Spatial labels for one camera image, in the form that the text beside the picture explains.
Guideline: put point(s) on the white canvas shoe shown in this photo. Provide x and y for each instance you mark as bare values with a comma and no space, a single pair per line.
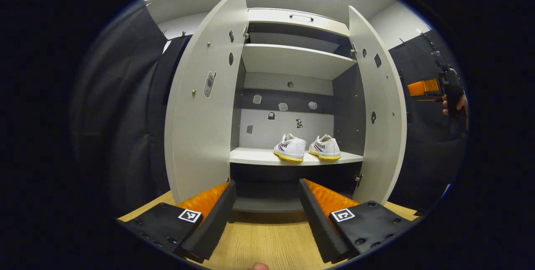
292,149
328,148

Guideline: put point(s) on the white cabinet drawer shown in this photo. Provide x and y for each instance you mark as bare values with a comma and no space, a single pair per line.
271,17

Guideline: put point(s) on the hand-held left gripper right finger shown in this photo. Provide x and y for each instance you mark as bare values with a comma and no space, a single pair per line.
317,228

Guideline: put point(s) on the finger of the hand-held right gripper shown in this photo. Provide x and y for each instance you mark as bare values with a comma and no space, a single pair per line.
422,88

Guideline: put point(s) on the white shoe cabinet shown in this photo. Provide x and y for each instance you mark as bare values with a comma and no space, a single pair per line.
284,128

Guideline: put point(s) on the white cabinet shelf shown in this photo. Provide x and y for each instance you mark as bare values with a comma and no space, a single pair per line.
292,61
255,157

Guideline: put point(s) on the black backdrop cloth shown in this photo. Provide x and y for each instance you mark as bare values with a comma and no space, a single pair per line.
117,115

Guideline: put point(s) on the white shoe cabinet door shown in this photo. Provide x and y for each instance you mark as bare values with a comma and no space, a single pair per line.
386,144
196,128

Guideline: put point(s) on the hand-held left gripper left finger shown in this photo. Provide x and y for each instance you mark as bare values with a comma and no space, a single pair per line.
211,228

